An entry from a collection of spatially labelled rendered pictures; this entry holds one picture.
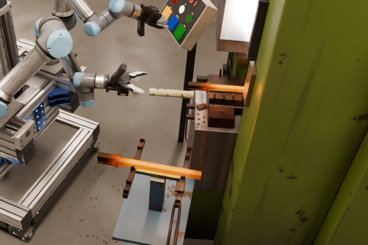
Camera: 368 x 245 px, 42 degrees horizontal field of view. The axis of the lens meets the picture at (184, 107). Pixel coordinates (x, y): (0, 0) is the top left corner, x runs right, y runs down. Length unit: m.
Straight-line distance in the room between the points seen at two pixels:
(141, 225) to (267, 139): 0.67
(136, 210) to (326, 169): 0.85
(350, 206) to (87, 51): 2.77
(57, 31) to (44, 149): 1.17
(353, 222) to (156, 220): 0.86
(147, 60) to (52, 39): 2.09
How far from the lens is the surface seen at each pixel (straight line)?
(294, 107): 1.84
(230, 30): 2.03
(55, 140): 3.20
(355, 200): 2.15
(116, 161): 2.03
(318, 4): 1.59
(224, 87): 2.37
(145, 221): 2.19
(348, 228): 2.31
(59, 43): 2.15
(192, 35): 2.67
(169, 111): 3.68
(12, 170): 3.07
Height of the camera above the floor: 2.50
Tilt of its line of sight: 42 degrees down
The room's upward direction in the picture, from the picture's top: 6 degrees clockwise
